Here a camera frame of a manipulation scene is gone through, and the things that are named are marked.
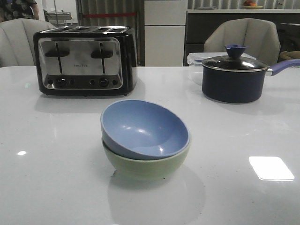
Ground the green bowl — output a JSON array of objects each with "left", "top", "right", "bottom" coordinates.
[{"left": 102, "top": 141, "right": 191, "bottom": 180}]

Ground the fruit plate on counter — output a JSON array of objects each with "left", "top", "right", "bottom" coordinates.
[{"left": 241, "top": 0, "right": 263, "bottom": 9}]

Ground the beige chair right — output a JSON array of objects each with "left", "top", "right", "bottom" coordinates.
[{"left": 204, "top": 18, "right": 281, "bottom": 65}]

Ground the clear plastic food container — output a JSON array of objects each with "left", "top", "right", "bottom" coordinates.
[{"left": 187, "top": 52, "right": 256, "bottom": 67}]

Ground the dark sideboard counter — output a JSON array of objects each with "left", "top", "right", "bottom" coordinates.
[{"left": 183, "top": 9, "right": 300, "bottom": 66}]

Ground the beige chair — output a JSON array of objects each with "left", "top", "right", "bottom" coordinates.
[
  {"left": 204, "top": 18, "right": 281, "bottom": 65},
  {"left": 0, "top": 19, "right": 54, "bottom": 67}
]

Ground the blue bowl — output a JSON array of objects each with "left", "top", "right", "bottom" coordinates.
[{"left": 100, "top": 99, "right": 190, "bottom": 160}]

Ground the white refrigerator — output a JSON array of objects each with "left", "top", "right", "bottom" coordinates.
[{"left": 144, "top": 0, "right": 188, "bottom": 67}]

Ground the dark blue saucepan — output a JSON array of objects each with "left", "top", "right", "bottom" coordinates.
[{"left": 202, "top": 59, "right": 300, "bottom": 103}]

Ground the person in patterned shirt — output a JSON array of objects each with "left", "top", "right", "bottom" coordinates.
[{"left": 0, "top": 0, "right": 39, "bottom": 22}]

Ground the beige chair left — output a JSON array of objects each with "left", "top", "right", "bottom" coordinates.
[{"left": 0, "top": 19, "right": 54, "bottom": 67}]

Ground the glass lid with blue knob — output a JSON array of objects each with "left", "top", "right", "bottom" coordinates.
[{"left": 202, "top": 44, "right": 268, "bottom": 72}]

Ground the black chrome four-slot toaster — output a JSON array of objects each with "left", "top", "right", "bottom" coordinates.
[{"left": 33, "top": 26, "right": 138, "bottom": 96}]

